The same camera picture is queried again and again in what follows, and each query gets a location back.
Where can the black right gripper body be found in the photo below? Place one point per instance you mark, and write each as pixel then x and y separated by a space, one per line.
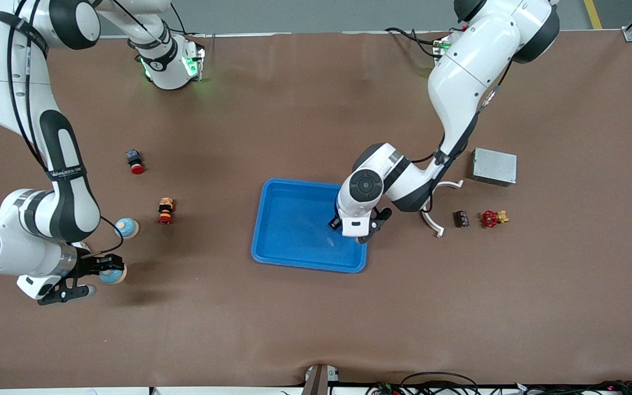
pixel 86 265

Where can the light blue service bell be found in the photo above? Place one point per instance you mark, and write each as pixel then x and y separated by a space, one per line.
pixel 114 277
pixel 128 228

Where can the dark brown cylindrical capacitor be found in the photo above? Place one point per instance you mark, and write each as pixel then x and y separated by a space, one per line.
pixel 461 219

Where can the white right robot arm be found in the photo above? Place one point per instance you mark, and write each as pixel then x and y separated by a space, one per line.
pixel 3 82

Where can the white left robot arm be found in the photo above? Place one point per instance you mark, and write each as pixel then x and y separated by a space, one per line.
pixel 458 71

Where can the blue plastic tray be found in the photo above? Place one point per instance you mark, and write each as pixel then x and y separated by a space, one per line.
pixel 294 230

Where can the red yellow push button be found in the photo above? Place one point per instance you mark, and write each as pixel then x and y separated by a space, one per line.
pixel 165 214

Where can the black red emergency button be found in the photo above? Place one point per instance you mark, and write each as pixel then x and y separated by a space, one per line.
pixel 136 164

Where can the red handwheel brass valve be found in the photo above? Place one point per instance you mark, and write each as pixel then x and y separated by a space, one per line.
pixel 489 219

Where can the grey metal box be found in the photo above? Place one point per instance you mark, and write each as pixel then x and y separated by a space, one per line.
pixel 494 166

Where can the white curved plastic bracket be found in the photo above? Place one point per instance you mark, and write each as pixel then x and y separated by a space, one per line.
pixel 431 224

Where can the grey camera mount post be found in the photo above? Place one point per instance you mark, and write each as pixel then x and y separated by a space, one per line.
pixel 316 381

